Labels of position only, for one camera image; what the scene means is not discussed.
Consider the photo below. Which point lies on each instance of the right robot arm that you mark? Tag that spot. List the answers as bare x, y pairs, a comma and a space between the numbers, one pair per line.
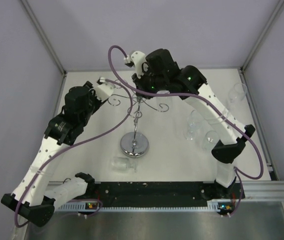
158, 71

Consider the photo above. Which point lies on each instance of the chrome wine glass rack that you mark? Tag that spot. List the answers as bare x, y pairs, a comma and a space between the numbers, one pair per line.
134, 144

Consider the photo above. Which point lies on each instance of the aluminium frame rail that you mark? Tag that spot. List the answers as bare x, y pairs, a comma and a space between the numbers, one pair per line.
251, 191

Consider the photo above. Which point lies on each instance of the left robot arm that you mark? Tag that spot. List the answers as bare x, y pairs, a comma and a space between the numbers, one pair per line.
31, 199

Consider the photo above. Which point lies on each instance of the right controller board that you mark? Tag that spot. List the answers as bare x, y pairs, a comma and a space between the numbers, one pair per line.
222, 206

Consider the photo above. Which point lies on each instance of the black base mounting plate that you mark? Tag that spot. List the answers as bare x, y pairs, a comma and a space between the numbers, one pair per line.
170, 194

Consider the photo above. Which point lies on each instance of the small clear wine glass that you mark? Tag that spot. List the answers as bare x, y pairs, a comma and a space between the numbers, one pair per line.
123, 164

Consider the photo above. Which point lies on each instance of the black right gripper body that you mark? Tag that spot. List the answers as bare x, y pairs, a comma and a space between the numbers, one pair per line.
147, 82

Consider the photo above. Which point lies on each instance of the tall clear wine glass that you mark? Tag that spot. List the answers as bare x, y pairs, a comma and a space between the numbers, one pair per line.
236, 94

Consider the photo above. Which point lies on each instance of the left controller board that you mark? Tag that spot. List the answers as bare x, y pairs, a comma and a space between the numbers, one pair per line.
86, 206

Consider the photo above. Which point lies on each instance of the clear ribbed glass tumbler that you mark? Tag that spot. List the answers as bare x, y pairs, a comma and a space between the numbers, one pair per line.
164, 97

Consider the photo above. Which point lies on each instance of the controller board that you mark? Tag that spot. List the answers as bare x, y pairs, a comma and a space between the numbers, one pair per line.
86, 206
222, 206

